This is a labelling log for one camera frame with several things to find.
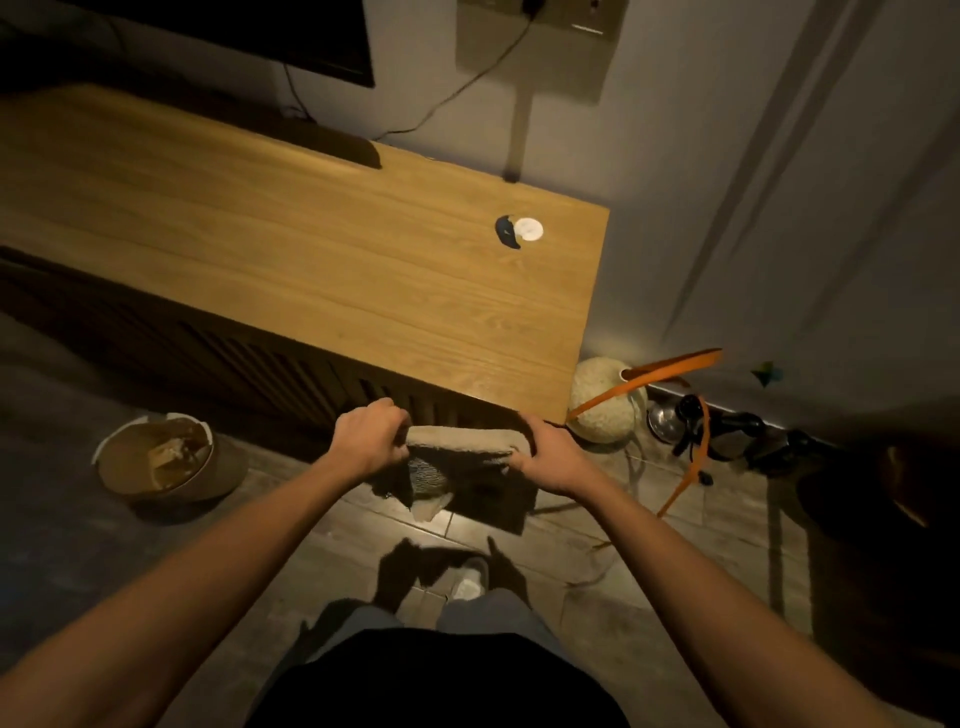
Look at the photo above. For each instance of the person's left hand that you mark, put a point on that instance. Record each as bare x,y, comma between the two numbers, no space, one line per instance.
366,439

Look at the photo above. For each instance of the person's right hand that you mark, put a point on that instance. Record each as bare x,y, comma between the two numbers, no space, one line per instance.
553,457

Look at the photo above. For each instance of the person's left fingers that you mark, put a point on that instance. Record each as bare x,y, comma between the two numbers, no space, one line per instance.
393,426

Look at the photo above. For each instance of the person's right fingers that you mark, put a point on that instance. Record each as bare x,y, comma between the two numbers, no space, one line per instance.
527,442

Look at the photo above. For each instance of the grey cleaning cloth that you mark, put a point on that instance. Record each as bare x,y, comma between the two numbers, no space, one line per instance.
450,463

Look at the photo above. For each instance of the person's left forearm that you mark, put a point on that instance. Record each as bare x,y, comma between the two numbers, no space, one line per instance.
157,600

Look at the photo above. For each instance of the person's right forearm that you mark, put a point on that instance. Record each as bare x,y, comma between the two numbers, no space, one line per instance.
720,607

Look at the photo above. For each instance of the beige woven ball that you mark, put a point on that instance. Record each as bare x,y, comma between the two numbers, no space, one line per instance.
604,401

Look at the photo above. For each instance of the silver metal bowl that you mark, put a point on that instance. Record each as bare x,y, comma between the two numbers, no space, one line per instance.
664,422

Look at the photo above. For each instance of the person's grey shoe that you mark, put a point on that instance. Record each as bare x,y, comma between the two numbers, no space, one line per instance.
469,579

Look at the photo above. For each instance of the wooden TV cabinet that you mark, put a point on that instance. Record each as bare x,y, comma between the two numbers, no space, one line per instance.
300,247

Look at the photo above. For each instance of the small dark blue object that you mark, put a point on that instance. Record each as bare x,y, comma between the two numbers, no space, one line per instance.
507,232

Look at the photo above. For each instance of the small white round disc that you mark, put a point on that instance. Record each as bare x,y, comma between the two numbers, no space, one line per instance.
528,229

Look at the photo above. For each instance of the brown round waste bin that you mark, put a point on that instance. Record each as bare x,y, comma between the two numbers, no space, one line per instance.
161,459

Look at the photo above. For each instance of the small teal sticker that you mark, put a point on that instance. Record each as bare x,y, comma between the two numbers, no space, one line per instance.
766,373

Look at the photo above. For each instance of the person's black shirt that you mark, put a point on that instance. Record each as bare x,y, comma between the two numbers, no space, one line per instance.
439,686

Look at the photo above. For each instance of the black television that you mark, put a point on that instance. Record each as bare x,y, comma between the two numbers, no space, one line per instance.
247,34

